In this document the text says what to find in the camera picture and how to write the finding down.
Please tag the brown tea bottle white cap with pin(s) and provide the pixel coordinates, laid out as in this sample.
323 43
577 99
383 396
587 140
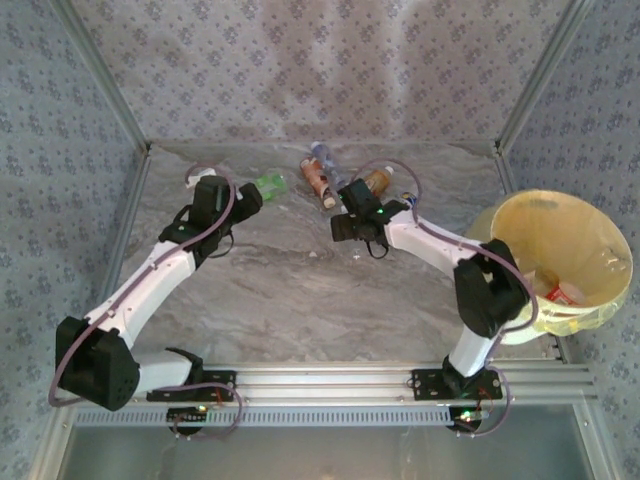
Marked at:
380 180

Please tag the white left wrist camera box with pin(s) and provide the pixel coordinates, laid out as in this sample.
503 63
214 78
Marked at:
197 177

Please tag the brown label plastic bottle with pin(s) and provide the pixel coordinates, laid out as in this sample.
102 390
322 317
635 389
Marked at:
314 177

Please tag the green plastic bottle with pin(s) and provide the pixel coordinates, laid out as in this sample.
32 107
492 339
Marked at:
272 185

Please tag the black controller board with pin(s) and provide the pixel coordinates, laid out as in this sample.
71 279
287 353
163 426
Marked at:
467 419
187 417

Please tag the black left controller board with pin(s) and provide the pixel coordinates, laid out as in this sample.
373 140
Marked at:
187 417

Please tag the white bin with yellow bag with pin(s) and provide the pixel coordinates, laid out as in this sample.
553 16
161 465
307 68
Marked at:
565 235

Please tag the black right controller board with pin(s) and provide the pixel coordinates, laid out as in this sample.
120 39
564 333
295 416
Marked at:
467 419

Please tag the aluminium frame post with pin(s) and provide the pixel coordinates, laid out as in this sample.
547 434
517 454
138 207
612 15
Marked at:
100 70
541 70

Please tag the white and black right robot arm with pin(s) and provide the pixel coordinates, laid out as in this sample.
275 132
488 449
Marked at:
435 245

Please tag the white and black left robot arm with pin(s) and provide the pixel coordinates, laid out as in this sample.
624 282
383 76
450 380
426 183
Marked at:
150 280

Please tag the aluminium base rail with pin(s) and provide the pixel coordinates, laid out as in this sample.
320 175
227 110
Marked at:
325 382

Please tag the clear crushed water bottle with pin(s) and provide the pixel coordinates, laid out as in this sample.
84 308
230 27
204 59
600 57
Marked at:
327 161

